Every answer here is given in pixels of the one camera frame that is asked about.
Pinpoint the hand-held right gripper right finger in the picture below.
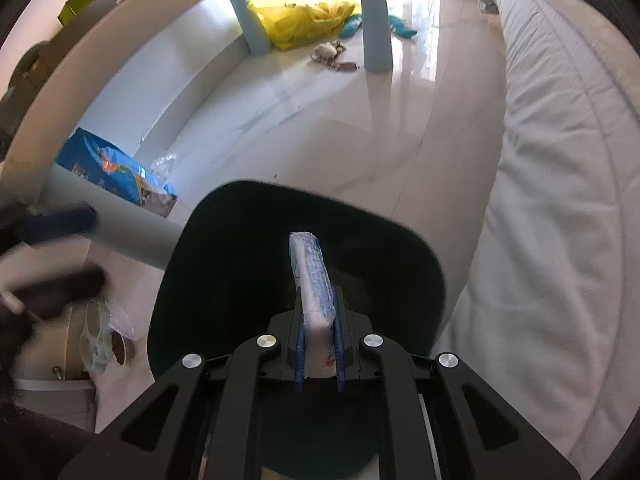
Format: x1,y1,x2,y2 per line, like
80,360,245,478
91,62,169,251
332,285,582,480

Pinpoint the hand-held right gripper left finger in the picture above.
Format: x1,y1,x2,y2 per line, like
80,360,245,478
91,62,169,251
57,305,307,480

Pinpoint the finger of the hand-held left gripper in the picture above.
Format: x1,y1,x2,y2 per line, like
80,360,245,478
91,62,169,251
14,204,99,247
9,266,107,322

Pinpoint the blue tissue packet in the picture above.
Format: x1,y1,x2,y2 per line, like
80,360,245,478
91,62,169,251
288,231,337,380

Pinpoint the black trash bin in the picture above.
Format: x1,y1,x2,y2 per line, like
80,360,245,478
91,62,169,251
147,179,445,480

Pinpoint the white pet food dish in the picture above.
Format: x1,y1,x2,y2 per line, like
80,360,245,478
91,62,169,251
79,298,137,374

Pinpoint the blue pet food bag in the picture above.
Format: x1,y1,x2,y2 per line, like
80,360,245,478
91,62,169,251
55,127,179,219

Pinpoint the clear plastic wrap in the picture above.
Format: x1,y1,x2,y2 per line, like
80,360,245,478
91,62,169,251
149,151,177,187

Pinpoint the pale blue table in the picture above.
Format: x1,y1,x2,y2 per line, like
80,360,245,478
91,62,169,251
0,0,396,272

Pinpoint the bed with white cover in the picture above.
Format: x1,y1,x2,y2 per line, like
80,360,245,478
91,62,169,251
439,0,640,480

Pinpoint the beige plush toy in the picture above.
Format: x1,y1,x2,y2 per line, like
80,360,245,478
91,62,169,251
309,40,360,74

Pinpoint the yellow plastic bag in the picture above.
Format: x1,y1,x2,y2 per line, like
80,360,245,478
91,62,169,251
247,0,357,52

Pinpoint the teal pet toy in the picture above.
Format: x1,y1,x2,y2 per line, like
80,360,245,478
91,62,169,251
387,14,419,41

